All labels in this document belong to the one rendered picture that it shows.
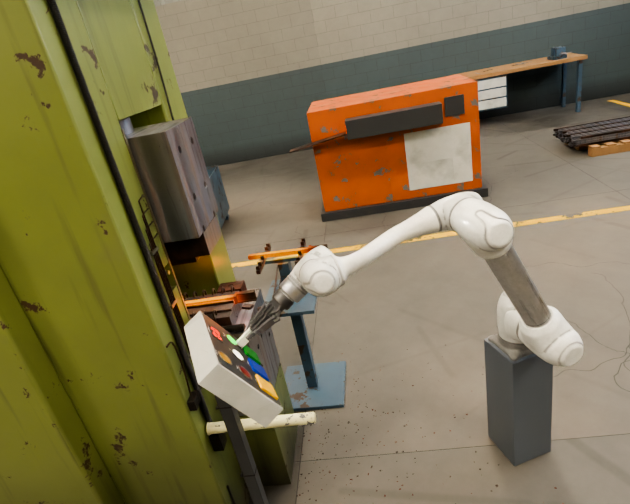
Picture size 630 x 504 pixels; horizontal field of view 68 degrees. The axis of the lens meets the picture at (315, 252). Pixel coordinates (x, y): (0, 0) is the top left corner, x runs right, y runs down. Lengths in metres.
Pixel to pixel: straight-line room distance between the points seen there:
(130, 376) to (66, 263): 0.48
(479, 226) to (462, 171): 4.00
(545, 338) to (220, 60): 8.38
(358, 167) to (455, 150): 1.07
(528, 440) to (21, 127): 2.32
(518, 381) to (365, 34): 7.74
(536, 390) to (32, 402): 1.99
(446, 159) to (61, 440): 4.51
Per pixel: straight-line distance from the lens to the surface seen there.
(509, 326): 2.08
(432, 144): 5.36
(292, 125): 9.42
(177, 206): 1.77
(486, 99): 8.80
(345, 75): 9.24
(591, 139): 6.86
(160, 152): 1.73
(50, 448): 2.13
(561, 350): 1.91
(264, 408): 1.48
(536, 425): 2.46
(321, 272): 1.37
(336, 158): 5.32
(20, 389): 1.98
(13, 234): 1.76
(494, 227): 1.51
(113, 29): 1.92
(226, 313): 2.03
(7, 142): 1.65
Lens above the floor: 1.95
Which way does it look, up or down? 24 degrees down
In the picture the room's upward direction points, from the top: 12 degrees counter-clockwise
